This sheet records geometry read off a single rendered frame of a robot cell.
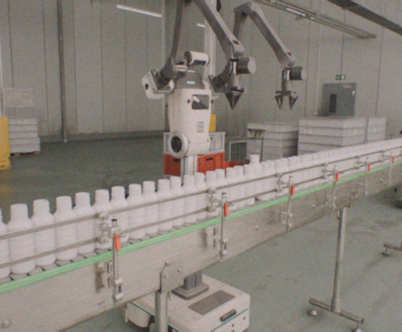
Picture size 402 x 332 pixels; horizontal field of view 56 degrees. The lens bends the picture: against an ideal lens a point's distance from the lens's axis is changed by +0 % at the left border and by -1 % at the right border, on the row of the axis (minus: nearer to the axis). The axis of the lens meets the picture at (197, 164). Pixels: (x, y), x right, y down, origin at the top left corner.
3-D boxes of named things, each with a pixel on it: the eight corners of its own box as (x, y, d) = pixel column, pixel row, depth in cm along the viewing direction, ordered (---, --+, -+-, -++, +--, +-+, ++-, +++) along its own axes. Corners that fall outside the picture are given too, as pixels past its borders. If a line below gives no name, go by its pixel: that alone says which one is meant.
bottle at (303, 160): (306, 189, 189) (308, 156, 187) (294, 187, 192) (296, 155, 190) (308, 187, 195) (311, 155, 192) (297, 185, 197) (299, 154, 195)
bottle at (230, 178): (240, 209, 152) (241, 168, 149) (230, 211, 148) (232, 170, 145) (228, 206, 156) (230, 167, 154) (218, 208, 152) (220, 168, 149)
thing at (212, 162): (192, 178, 383) (192, 157, 379) (162, 173, 407) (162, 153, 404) (225, 171, 431) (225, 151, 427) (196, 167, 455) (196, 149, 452)
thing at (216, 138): (192, 157, 378) (192, 135, 375) (162, 153, 403) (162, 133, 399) (225, 151, 427) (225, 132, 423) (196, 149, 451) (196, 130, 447)
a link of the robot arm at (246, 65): (237, 48, 170) (225, 45, 164) (259, 45, 162) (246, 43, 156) (237, 75, 172) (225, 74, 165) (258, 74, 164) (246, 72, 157)
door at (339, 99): (349, 154, 1116) (355, 82, 1082) (318, 151, 1184) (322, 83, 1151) (351, 154, 1123) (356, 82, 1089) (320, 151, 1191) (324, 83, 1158)
